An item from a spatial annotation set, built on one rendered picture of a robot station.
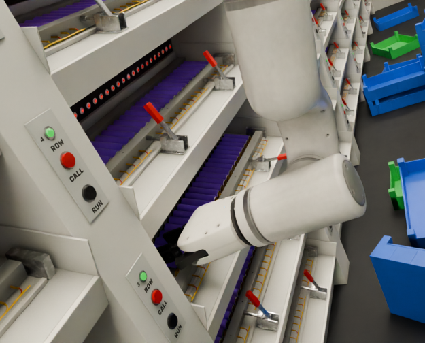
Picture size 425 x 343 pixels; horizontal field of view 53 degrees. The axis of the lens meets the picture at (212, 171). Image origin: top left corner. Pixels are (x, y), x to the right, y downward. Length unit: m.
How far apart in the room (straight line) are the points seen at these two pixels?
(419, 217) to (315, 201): 0.98
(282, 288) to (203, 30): 0.62
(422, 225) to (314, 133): 0.91
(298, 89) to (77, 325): 0.34
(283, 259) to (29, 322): 0.66
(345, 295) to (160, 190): 0.87
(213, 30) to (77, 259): 0.71
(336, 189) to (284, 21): 0.20
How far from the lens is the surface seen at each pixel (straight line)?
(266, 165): 0.96
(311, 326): 1.14
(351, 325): 1.28
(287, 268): 1.00
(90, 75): 0.56
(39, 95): 0.48
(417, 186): 1.56
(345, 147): 1.85
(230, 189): 0.87
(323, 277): 1.25
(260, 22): 0.46
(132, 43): 0.65
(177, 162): 0.65
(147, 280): 0.54
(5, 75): 0.47
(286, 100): 0.48
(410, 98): 2.33
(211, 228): 0.61
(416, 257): 1.11
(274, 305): 0.92
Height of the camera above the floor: 0.93
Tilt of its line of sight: 22 degrees down
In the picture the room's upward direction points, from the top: 27 degrees counter-clockwise
